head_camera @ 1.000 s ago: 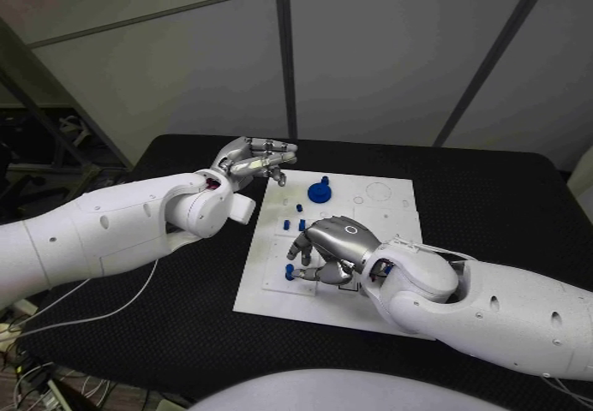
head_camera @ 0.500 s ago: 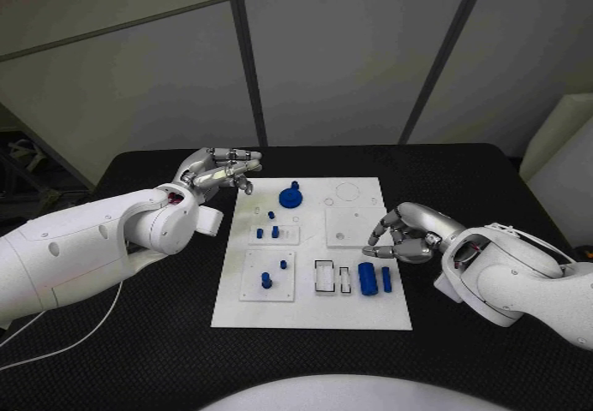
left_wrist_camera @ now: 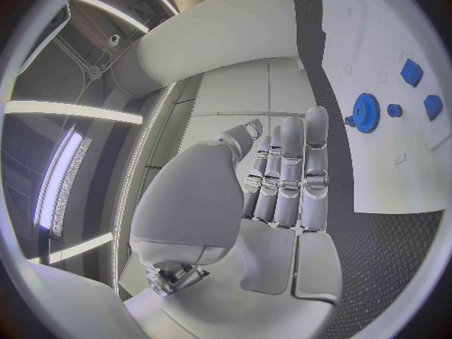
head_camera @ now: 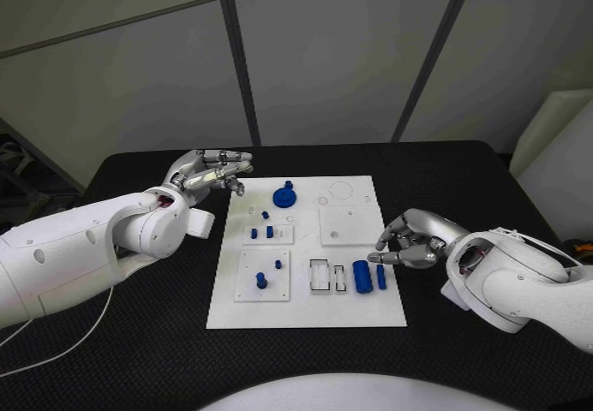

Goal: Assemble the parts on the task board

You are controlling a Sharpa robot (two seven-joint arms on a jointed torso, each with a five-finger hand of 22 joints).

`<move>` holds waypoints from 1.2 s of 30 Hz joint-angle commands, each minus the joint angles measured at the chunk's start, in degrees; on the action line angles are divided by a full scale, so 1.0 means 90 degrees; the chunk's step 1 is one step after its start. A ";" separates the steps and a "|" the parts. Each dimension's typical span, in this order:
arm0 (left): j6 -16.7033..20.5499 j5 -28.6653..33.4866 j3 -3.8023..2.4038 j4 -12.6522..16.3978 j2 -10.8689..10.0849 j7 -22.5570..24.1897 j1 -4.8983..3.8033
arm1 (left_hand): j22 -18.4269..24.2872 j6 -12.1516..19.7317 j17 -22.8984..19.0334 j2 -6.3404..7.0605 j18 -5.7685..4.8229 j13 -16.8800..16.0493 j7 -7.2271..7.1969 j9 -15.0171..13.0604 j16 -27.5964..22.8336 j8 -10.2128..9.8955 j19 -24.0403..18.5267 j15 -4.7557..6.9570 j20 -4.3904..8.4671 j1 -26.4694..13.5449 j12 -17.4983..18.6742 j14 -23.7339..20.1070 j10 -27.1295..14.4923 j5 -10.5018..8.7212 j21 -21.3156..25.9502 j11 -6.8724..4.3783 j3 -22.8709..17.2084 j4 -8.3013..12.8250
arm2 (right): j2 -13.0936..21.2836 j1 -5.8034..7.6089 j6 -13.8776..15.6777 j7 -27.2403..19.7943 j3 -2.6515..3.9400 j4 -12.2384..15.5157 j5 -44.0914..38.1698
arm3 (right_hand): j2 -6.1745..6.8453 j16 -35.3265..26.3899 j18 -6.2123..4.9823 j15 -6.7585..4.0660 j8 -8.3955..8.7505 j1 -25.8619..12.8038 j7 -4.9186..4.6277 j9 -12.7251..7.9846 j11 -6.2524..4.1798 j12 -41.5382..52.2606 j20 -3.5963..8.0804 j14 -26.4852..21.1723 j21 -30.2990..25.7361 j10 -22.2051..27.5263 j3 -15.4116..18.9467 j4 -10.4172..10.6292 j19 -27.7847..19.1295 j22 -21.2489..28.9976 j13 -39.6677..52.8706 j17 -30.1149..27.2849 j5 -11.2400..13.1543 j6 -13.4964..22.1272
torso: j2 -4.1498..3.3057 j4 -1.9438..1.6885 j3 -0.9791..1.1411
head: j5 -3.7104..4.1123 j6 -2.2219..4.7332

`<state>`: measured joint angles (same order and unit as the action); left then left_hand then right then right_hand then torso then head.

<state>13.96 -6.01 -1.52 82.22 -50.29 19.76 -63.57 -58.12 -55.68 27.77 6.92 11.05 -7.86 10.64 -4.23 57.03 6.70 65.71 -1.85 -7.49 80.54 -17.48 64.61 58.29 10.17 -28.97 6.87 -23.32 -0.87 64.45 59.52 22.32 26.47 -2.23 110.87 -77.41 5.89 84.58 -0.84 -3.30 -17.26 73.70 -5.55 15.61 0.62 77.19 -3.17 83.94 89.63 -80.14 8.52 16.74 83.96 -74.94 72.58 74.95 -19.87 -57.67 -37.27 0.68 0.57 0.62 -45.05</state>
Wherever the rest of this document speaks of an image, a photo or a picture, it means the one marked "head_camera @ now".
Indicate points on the thick blue cylinder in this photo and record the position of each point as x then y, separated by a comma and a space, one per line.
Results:
363, 276

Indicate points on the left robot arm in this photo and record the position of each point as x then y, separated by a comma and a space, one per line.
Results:
70, 237

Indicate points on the white task board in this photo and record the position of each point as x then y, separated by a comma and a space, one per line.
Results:
307, 257

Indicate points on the large blue peg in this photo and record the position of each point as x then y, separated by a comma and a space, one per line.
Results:
262, 280

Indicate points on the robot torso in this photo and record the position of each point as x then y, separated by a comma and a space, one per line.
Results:
362, 393

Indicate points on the thin blue cylinder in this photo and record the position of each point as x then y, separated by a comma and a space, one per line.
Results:
382, 277

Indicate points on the blue gear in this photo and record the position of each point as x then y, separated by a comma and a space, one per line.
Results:
286, 196

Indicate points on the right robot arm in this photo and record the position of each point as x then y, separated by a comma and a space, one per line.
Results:
519, 279

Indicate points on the blue plug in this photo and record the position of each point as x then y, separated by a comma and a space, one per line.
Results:
255, 233
271, 231

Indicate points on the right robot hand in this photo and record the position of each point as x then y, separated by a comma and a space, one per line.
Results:
418, 240

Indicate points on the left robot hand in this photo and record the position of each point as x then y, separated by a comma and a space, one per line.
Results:
204, 175

